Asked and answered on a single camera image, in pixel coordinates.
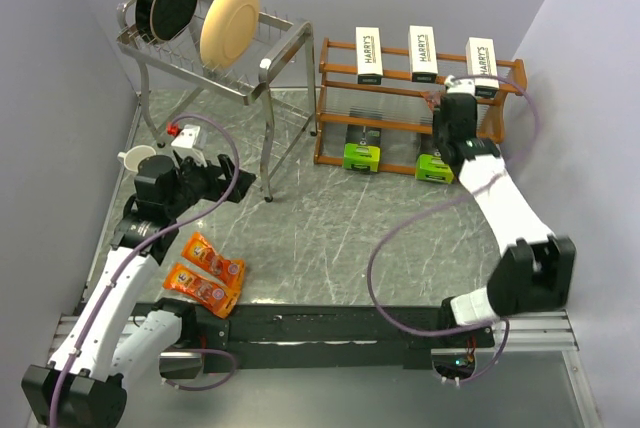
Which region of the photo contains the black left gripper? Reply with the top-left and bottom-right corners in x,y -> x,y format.
165,151 -> 255,217

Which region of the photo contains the orange razor blister pack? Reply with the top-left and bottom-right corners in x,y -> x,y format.
422,91 -> 444,112

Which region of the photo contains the black green razor box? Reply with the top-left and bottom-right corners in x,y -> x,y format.
415,137 -> 454,184
342,125 -> 381,173

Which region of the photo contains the orange wooden shelf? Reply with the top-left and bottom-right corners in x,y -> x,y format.
313,37 -> 528,184

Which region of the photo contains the white Harry's box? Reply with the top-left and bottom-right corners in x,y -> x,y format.
356,27 -> 383,86
408,25 -> 438,83
466,37 -> 499,99

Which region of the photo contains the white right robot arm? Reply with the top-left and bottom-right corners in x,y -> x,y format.
433,93 -> 576,346

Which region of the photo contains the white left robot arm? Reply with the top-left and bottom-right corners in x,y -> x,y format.
21,154 -> 256,427

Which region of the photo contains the white ceramic mug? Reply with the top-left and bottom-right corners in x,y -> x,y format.
116,145 -> 157,176

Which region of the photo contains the chrome dish rack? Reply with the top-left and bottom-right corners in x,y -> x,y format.
116,0 -> 318,202

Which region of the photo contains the beige round plate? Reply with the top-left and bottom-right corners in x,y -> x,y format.
200,0 -> 260,69

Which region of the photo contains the black round plate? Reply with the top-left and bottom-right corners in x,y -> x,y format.
135,0 -> 198,44

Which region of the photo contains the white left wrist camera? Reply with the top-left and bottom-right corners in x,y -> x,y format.
171,124 -> 207,166

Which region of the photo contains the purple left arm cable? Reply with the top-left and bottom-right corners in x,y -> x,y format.
47,112 -> 242,427

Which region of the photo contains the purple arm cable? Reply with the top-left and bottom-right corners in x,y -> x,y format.
367,75 -> 542,384
47,112 -> 242,427

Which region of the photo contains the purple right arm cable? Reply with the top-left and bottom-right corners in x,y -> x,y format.
367,75 -> 542,384

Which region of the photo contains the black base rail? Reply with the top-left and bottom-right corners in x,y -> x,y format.
179,304 -> 495,370

